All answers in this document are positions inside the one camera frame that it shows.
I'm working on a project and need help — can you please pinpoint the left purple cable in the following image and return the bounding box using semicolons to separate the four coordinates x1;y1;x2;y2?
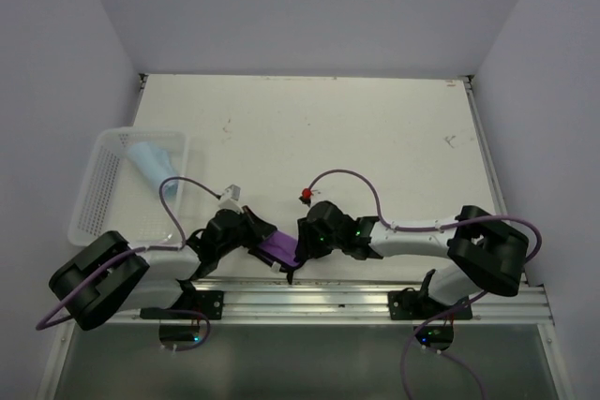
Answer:
36;177;224;352

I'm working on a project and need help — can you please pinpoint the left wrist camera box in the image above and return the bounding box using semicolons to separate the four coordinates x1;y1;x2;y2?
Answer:
218;185;242;212

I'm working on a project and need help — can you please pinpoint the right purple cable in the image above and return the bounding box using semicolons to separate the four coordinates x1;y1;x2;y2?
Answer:
308;169;543;400

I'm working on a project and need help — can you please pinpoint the dark grey towel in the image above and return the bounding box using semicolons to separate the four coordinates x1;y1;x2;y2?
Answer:
248;230;304;285

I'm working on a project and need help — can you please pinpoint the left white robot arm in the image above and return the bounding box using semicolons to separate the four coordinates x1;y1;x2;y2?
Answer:
49;207;278;331

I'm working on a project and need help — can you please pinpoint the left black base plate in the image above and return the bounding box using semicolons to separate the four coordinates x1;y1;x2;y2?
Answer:
140;290;224;320

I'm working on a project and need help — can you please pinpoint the aluminium mounting rail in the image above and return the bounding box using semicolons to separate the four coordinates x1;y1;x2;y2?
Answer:
58;277;552;326

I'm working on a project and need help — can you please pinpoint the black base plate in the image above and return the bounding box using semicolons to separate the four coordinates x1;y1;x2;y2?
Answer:
140;290;224;320
387;288;473;321

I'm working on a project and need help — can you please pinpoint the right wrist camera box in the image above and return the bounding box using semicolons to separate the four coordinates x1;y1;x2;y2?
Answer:
298;187;321;207

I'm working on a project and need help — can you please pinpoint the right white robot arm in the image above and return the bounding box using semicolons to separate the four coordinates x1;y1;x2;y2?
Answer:
294;200;529;319

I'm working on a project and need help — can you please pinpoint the purple cable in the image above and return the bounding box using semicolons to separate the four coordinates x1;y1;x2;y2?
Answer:
308;169;543;400
36;177;224;352

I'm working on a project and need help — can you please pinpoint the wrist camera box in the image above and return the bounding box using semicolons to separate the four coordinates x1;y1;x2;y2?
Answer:
218;185;242;212
298;187;321;207

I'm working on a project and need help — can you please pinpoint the white plastic basket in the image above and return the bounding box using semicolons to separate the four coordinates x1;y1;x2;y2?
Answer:
67;126;189;246

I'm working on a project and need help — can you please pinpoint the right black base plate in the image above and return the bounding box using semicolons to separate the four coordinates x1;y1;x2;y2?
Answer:
387;288;473;321

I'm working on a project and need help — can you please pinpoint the light blue towel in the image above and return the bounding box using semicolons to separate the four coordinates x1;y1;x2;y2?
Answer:
127;141;178;199

